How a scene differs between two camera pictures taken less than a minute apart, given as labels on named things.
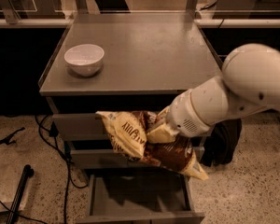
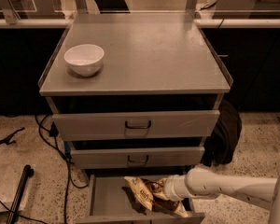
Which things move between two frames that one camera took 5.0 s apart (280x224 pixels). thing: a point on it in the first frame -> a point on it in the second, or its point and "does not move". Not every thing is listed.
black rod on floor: [27, 172] does not move
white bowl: [84, 60] does not move
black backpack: [220, 142] does not move
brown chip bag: [128, 130] -> [154, 195]
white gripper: [184, 116] -> [172, 189]
